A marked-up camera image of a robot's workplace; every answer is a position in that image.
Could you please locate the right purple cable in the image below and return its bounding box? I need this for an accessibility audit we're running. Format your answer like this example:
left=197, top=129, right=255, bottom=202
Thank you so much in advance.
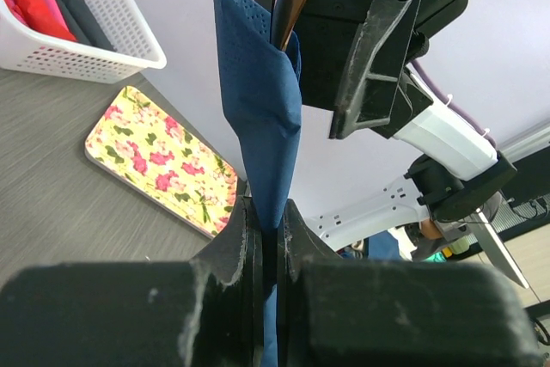
left=412, top=61, right=499, bottom=149

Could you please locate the dark blue rolled napkin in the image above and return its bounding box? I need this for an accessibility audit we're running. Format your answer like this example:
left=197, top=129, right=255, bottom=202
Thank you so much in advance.
left=70, top=0, right=115, bottom=52

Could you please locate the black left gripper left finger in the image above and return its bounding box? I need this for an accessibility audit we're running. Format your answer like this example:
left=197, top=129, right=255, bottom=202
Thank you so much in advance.
left=1, top=197, right=263, bottom=366

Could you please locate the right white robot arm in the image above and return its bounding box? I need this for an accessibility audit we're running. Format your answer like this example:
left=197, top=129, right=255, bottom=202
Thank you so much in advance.
left=257, top=0, right=516, bottom=250

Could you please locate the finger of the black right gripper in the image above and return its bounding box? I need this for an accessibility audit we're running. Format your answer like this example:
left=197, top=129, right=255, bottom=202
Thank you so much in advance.
left=329, top=0, right=421, bottom=139
left=253, top=0, right=383, bottom=108

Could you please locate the blue paper napkin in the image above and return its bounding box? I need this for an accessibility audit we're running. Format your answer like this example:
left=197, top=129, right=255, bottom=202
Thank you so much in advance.
left=213, top=0, right=302, bottom=366

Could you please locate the white plastic basket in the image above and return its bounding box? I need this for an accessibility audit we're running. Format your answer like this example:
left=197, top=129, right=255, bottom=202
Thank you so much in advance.
left=1, top=0, right=167, bottom=83

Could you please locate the floral tray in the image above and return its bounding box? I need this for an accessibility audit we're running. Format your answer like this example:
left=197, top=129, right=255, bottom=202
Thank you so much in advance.
left=85, top=86, right=238, bottom=238

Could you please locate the red rolled napkin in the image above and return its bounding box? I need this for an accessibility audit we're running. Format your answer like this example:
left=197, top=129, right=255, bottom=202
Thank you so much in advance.
left=13, top=0, right=76, bottom=42

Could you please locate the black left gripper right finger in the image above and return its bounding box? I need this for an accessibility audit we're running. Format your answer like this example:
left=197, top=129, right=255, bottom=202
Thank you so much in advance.
left=277, top=201, right=544, bottom=366

